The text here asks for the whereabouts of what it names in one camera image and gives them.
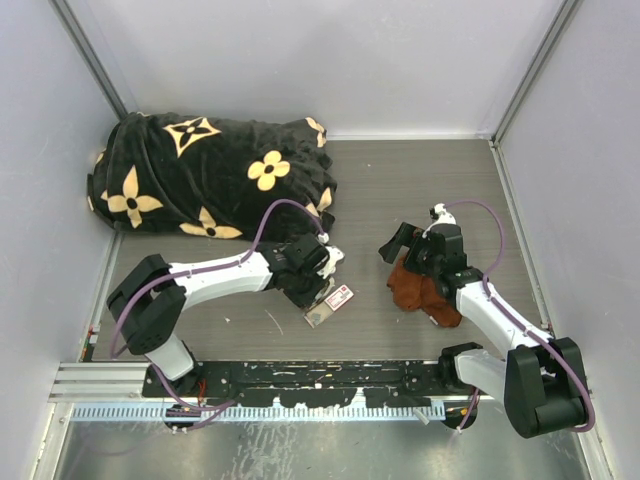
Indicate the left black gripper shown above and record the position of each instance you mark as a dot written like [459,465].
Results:
[306,300]

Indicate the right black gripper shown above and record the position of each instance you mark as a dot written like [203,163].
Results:
[408,236]

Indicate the red white staple box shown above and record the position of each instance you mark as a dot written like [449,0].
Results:
[328,306]

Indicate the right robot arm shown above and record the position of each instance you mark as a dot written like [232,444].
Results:
[539,380]

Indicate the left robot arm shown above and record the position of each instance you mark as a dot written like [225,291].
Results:
[150,300]

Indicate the brown cloth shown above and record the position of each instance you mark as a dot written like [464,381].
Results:
[413,292]

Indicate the black floral plush blanket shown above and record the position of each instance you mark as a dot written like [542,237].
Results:
[213,177]

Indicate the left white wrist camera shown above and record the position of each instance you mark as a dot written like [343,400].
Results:
[335,256]

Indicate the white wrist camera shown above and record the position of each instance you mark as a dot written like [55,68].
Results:
[335,256]
[439,214]

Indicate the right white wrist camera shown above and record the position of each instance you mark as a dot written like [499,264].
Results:
[439,214]

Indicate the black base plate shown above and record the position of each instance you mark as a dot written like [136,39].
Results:
[320,384]

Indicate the white slotted cable duct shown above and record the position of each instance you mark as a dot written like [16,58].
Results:
[159,411]

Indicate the aluminium front rail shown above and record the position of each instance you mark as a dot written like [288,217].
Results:
[98,382]

